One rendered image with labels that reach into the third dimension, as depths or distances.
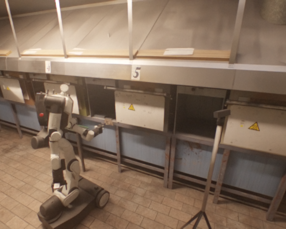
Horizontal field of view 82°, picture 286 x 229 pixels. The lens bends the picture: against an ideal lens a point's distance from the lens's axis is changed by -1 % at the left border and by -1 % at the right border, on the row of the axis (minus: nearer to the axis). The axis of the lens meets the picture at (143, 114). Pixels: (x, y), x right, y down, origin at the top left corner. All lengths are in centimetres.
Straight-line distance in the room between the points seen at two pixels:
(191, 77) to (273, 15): 92
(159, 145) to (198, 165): 53
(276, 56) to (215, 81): 44
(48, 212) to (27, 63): 181
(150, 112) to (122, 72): 52
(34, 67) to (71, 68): 65
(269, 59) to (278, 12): 55
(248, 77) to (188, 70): 43
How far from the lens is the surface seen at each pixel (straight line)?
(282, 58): 157
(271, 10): 200
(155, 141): 220
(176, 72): 147
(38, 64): 252
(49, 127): 154
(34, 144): 172
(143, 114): 187
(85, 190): 233
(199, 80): 143
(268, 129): 178
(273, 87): 147
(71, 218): 214
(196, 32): 184
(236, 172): 222
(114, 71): 171
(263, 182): 231
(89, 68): 190
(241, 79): 144
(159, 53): 157
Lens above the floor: 179
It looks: 22 degrees down
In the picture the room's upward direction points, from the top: straight up
